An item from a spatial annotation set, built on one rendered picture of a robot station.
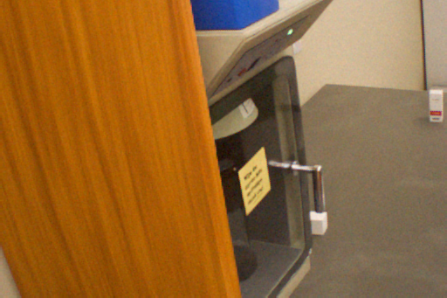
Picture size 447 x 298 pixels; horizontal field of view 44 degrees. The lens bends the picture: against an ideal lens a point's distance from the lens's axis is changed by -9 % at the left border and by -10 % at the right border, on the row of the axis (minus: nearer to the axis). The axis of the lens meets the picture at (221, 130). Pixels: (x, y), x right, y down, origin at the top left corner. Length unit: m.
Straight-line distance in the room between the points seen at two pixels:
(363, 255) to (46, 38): 0.78
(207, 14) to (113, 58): 0.11
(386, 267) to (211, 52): 0.66
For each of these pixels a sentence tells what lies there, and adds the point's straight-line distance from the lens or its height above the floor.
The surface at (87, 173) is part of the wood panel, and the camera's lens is 0.76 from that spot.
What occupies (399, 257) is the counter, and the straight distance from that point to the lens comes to 1.21.
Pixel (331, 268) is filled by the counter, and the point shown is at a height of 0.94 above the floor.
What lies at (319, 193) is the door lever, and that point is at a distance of 1.00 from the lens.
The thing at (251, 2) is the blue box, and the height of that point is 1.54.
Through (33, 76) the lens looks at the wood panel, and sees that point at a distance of 0.76.
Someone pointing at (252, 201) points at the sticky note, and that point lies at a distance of 0.89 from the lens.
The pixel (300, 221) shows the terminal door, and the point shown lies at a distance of 1.07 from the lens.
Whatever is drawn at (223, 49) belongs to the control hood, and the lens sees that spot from 0.66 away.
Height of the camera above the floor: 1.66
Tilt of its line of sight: 22 degrees down
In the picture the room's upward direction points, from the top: 9 degrees counter-clockwise
